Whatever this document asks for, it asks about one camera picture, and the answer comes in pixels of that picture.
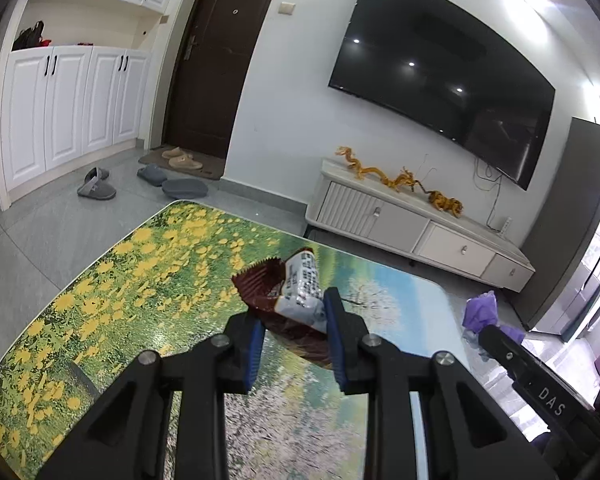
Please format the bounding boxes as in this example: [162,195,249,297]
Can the small golden figurine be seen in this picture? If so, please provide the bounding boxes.
[426,189,465,219]

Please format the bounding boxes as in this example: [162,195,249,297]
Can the dark brown door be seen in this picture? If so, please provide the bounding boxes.
[160,0,286,174]

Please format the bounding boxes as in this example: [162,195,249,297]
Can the grey slipper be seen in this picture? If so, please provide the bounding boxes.
[77,167,117,200]
[137,162,169,187]
[160,178,210,199]

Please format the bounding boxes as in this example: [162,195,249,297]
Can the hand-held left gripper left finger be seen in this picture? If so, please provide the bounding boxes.
[39,312,266,480]

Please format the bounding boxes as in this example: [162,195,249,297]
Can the white television cabinet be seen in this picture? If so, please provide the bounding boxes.
[305,157,536,292]

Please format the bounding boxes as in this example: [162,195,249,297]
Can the grey refrigerator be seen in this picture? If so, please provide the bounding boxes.
[522,115,600,334]

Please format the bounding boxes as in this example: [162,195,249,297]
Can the purple plastic bag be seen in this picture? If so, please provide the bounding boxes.
[461,291,526,347]

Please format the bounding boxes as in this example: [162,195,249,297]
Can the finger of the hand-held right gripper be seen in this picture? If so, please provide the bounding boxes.
[477,324,600,442]

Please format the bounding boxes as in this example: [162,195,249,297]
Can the white shoe cabinet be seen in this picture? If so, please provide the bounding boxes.
[0,0,204,212]

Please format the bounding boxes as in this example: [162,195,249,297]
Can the brown snack wrapper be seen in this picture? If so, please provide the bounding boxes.
[230,247,334,372]

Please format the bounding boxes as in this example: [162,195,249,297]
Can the black wall television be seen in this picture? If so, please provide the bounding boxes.
[328,0,557,191]

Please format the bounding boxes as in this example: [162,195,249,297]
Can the black bag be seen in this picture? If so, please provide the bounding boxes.
[12,20,46,51]

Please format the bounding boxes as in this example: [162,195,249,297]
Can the black wall cable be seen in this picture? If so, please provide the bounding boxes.
[474,156,504,229]

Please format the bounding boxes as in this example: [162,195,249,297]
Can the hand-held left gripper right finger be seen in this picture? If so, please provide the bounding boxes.
[321,286,559,480]

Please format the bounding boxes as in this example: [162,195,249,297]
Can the long golden dragon figurine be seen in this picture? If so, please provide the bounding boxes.
[335,145,427,195]

